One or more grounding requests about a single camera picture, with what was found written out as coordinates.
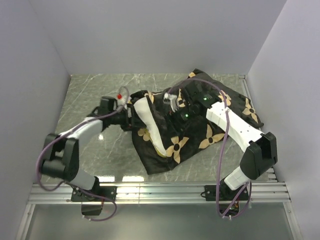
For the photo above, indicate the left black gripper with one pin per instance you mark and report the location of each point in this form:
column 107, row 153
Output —
column 133, row 123

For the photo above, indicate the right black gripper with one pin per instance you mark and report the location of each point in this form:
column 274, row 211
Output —
column 179, row 125

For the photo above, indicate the black pillowcase with tan flowers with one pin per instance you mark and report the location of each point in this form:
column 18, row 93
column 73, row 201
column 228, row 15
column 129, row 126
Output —
column 177, row 141

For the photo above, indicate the white pillow with yellow piping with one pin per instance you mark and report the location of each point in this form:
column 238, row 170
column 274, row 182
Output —
column 143, row 111

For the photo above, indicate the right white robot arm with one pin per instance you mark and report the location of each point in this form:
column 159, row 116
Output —
column 259, row 149

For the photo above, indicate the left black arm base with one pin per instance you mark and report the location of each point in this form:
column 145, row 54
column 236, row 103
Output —
column 93, row 197

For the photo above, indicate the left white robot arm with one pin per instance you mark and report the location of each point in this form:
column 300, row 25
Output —
column 60, row 157

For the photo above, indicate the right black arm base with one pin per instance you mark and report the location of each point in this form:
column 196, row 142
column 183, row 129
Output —
column 229, row 203

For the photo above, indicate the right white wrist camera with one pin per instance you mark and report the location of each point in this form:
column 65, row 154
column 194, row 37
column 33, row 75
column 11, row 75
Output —
column 172, row 100

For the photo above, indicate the side aluminium rail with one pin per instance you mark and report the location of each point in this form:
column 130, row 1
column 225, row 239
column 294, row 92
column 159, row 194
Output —
column 269, row 175

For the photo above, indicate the aluminium mounting rail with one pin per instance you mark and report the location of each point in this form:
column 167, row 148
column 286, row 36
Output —
column 160, row 193

